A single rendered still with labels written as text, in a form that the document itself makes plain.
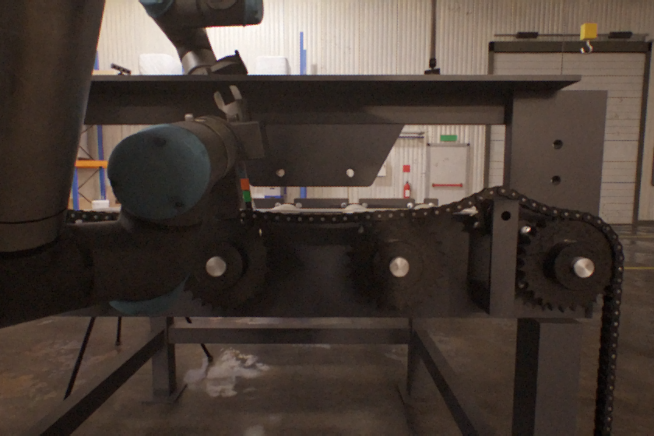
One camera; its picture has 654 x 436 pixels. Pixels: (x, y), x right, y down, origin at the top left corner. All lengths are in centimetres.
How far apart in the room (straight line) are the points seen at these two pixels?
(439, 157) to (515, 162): 938
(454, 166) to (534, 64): 336
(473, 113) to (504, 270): 29
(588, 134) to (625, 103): 1183
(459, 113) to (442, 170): 939
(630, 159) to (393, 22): 737
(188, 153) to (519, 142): 58
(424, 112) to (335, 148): 18
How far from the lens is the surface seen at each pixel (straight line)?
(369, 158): 66
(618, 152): 1240
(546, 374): 80
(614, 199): 1237
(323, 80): 61
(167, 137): 32
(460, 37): 1100
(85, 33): 26
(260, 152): 47
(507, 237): 64
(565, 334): 79
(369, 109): 68
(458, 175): 1023
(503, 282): 65
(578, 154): 78
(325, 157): 65
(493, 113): 74
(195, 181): 31
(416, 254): 59
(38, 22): 25
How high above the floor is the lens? 99
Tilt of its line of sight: 5 degrees down
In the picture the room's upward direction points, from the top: straight up
